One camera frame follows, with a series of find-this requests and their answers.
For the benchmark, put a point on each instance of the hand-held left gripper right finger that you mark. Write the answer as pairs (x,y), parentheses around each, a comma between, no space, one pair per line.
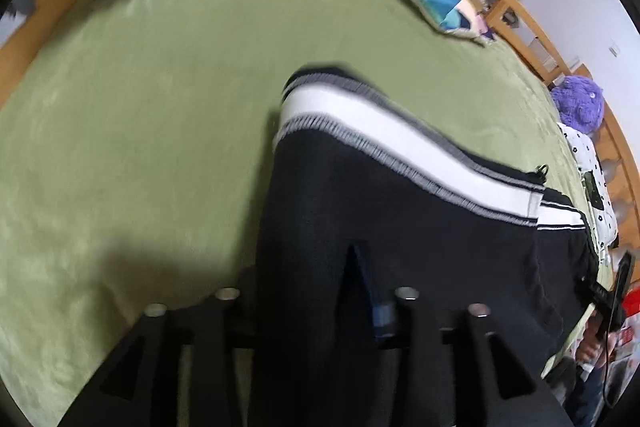
(384,319)

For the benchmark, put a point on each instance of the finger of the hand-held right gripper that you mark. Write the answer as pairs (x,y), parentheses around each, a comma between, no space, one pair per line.
(625,277)

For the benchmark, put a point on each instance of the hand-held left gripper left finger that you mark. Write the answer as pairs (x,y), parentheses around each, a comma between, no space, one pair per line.
(225,322)

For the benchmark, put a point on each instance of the black pants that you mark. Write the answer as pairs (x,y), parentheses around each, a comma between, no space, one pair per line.
(325,207)

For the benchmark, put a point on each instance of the person's right hand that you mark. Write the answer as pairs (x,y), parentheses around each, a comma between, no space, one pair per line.
(590,352)

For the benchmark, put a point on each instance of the red packet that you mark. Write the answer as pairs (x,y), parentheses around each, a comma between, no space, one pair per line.
(631,299)

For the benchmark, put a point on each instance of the white flower print pillow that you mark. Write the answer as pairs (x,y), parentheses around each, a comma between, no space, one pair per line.
(605,222)

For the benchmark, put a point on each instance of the dark small pouch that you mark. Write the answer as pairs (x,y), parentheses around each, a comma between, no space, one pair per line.
(594,189)

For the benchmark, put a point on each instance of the person's blue jeans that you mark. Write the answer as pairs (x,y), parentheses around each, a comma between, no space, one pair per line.
(585,399)

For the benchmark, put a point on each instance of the purple plush toy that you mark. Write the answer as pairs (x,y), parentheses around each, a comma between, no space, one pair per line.
(580,104)

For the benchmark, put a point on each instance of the green fleece blanket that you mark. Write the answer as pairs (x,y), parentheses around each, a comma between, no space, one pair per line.
(125,132)

